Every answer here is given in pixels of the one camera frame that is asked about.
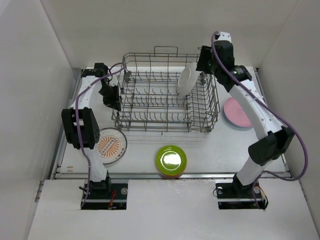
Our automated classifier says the blue plastic plate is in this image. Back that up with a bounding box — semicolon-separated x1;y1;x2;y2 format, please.
224;118;253;131

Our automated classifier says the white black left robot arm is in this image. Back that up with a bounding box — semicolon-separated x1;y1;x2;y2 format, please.
61;62;124;199

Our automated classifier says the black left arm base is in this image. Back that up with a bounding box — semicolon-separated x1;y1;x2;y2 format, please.
79;181;129;210

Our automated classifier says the grey wire dish rack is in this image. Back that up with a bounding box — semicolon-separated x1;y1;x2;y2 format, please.
111;46;220;133

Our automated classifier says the white patterned plate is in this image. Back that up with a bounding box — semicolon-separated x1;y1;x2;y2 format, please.
99;126;129;164

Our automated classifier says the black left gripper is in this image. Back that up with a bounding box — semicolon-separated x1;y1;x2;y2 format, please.
98;84;121;112

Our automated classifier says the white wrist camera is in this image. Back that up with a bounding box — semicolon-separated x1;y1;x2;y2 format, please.
214;31;232;43
109;74;122;86

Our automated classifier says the lime green plastic plate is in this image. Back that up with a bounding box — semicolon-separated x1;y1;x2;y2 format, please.
155;145;188;175

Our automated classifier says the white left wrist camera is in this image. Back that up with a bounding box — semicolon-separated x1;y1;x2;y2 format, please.
109;74;122;86

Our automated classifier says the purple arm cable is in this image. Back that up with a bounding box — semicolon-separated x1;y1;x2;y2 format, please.
74;62;129;208
211;30;309;210

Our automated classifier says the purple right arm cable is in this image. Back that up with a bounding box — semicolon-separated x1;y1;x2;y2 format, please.
211;30;309;210

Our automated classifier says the orange plastic plate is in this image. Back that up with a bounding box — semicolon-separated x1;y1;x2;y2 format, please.
159;173;182;180

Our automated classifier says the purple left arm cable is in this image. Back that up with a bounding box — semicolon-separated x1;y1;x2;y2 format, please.
74;62;129;208

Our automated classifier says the pink plastic plate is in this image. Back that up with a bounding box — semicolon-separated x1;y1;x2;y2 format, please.
223;97;253;128

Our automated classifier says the white plate teal rim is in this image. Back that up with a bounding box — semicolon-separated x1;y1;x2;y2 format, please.
177;62;199;96

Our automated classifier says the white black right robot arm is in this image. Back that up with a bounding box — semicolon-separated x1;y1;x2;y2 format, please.
196;40;295;197

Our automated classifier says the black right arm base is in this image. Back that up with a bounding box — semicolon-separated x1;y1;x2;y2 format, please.
212;182;269;210

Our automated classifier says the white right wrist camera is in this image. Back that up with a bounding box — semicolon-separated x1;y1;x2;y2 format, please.
214;31;232;43

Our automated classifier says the aluminium table frame rail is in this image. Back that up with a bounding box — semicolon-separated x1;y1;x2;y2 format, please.
48;66;292;180

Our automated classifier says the white plate colourful print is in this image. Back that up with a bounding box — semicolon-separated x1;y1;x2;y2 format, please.
97;126;128;163

